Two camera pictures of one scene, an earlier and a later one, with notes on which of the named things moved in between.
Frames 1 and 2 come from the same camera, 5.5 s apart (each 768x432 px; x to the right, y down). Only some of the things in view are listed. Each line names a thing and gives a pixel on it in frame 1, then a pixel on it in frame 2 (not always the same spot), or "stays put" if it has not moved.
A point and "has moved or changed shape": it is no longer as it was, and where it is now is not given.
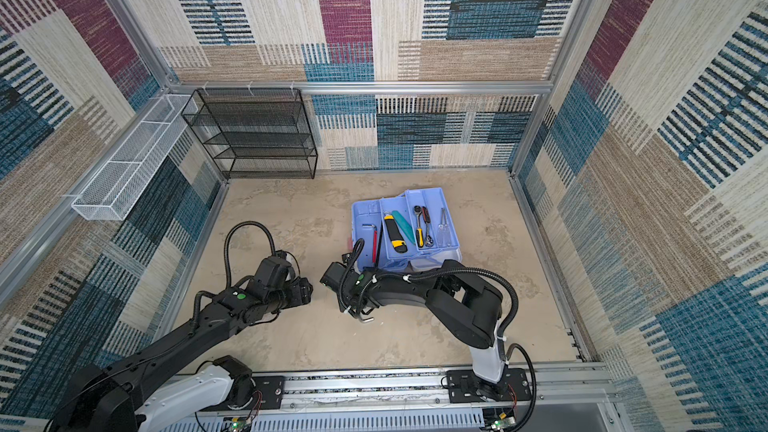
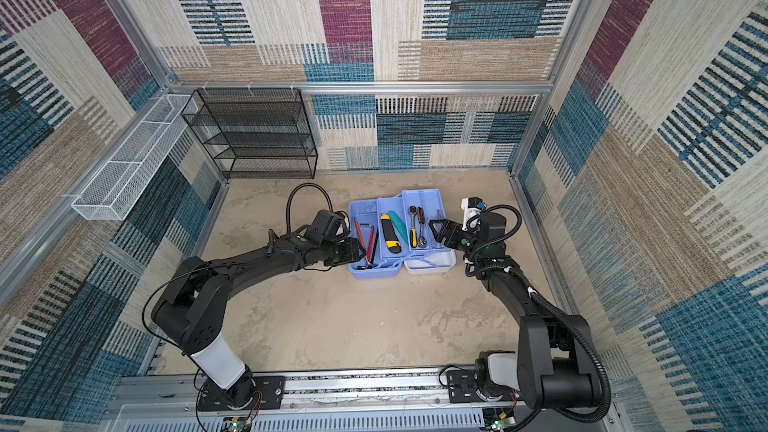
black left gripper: [301, 290] -> [352, 247]
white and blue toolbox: [415, 228] stays put
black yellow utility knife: [397, 241] has moved or changed shape
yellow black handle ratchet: [419, 235] has moved or changed shape
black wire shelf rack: [255, 133] stays put
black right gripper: [344, 299] -> [452, 227]
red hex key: [374, 242] -> [360, 233]
